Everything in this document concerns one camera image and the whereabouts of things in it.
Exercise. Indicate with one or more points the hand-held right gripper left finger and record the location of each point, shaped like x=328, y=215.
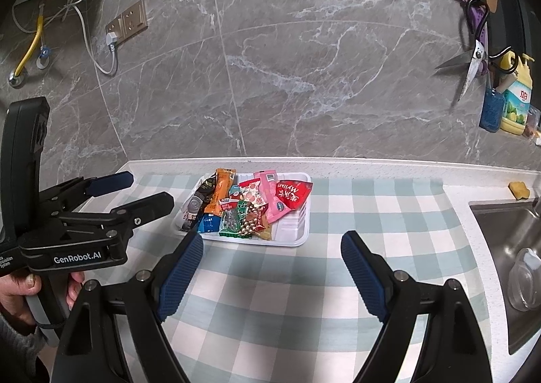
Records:
x=179, y=277

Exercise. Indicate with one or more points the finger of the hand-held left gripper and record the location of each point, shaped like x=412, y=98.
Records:
x=110, y=182
x=143, y=207

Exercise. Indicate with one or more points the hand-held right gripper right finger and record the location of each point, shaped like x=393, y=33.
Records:
x=365, y=277

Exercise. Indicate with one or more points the white clear snack packet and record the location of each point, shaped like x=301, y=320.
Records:
x=192, y=212

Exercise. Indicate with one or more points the orange snack packet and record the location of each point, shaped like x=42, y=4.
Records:
x=219, y=193

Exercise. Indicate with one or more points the green snack packet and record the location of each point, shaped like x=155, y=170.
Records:
x=232, y=220

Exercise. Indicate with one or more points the white plastic tray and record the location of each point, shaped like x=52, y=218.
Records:
x=291, y=231

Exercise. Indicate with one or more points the red brown patterned snack packet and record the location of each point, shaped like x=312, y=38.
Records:
x=253, y=220

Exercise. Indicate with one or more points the gold snack packet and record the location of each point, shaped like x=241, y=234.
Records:
x=264, y=233

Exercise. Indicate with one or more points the pink snack packet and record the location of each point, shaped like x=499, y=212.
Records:
x=266, y=201

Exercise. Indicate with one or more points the person's left forearm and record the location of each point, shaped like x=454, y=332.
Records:
x=17, y=349

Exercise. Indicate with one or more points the person's left hand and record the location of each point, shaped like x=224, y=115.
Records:
x=17, y=290

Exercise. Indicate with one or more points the green white checked tablecloth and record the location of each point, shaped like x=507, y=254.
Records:
x=296, y=281

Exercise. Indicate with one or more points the steel sink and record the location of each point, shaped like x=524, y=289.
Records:
x=498, y=239

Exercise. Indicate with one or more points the blue water valve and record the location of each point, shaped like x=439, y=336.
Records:
x=44, y=57

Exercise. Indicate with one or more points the white plug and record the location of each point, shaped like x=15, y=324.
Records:
x=112, y=40

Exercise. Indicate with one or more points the clear glass bowl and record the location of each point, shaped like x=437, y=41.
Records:
x=524, y=281

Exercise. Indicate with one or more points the yellow sponge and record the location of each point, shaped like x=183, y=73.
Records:
x=518, y=190

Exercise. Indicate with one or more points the steel faucet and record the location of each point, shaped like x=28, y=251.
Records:
x=537, y=206

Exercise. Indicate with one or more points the blue brush holder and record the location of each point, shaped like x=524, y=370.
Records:
x=491, y=112

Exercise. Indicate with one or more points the yellow detergent bottle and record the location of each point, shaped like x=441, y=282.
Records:
x=517, y=108

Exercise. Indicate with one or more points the small orange bag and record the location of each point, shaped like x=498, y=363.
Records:
x=531, y=121

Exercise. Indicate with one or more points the gold wall socket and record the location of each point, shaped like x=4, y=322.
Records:
x=131, y=19

